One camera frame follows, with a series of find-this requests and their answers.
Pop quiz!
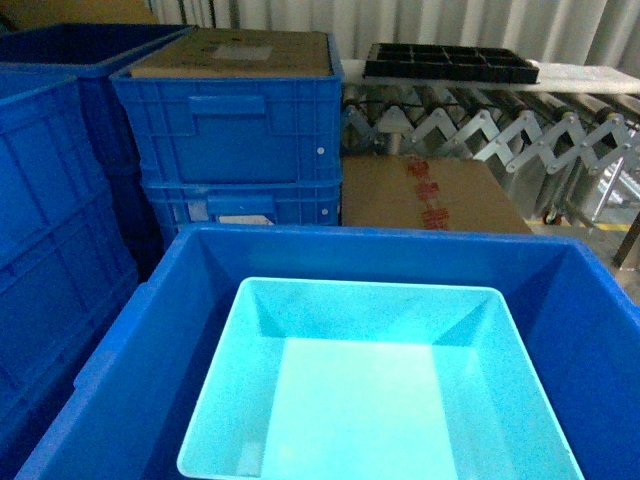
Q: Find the teal plastic bin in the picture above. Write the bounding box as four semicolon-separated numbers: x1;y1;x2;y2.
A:
177;277;583;479

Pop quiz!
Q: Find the expandable roller conveyor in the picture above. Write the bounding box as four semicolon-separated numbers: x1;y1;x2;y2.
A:
341;60;639;229

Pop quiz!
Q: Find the cardboard sheet on crate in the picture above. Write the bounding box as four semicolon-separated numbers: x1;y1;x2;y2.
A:
130;28;332;79

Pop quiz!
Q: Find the blue crate stack left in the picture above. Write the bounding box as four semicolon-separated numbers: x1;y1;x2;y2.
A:
1;73;137;453

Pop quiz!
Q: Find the brown cardboard box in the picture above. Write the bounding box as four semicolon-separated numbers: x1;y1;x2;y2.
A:
341;155;531;234

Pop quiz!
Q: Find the blue crate upper stacked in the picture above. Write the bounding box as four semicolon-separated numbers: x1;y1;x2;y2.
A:
111;33;343;184

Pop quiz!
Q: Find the black compartment tray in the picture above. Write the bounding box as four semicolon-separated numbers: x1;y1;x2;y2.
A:
364;43;539;85

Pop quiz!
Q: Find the large blue crate front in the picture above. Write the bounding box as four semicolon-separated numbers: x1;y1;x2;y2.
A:
18;224;639;479

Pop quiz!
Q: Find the blue crate far back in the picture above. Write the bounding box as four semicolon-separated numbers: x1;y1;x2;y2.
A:
1;23;190;252

